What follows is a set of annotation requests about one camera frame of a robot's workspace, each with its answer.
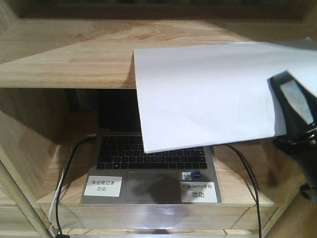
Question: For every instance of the white label sticker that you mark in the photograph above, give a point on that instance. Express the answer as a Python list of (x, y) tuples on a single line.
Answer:
[(198, 192), (105, 186)]

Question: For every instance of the white paper sheet stack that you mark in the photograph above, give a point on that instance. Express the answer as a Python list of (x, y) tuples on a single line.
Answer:
[(215, 94)]

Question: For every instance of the white label sticker right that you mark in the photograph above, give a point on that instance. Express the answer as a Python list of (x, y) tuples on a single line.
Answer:
[(198, 192)]

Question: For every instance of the silver laptop with black keyboard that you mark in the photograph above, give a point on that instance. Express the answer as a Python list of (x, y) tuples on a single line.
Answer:
[(147, 178)]

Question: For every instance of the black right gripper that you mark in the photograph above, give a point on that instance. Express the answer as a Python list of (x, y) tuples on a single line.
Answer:
[(295, 110)]

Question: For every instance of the wooden shelf unit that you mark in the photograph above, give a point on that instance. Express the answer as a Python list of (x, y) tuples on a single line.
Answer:
[(49, 48)]

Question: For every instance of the white label sticker left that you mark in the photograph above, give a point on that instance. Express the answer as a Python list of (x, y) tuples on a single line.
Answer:
[(105, 186)]

